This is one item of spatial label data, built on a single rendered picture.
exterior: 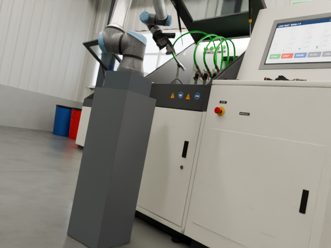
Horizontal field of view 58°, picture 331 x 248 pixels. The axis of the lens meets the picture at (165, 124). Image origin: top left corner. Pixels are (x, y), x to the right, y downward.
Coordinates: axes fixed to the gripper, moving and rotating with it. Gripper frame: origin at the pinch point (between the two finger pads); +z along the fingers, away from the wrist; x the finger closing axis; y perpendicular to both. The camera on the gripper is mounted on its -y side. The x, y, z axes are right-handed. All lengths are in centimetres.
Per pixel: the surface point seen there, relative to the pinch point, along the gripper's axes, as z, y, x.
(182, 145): 58, 41, 22
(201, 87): 36, 15, 35
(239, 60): 34, -20, 31
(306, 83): 67, -7, 82
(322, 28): 49, -50, 66
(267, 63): 46, -25, 44
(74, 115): -150, 73, -538
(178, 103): 34.9, 26.6, 19.8
